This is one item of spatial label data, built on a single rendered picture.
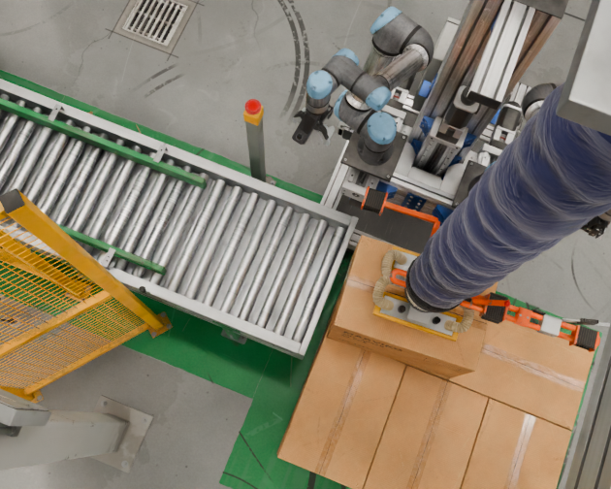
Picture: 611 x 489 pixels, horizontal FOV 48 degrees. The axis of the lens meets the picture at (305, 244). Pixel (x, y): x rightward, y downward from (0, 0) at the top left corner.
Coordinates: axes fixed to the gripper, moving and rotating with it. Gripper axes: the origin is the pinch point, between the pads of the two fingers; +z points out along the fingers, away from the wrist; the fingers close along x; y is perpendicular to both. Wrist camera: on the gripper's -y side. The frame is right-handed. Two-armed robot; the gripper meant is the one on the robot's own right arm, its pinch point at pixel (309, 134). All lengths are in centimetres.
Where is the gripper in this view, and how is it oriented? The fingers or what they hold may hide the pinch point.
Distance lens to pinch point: 240.7
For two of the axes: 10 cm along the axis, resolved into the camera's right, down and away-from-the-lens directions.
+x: -8.0, -5.8, 1.2
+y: 6.0, -7.7, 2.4
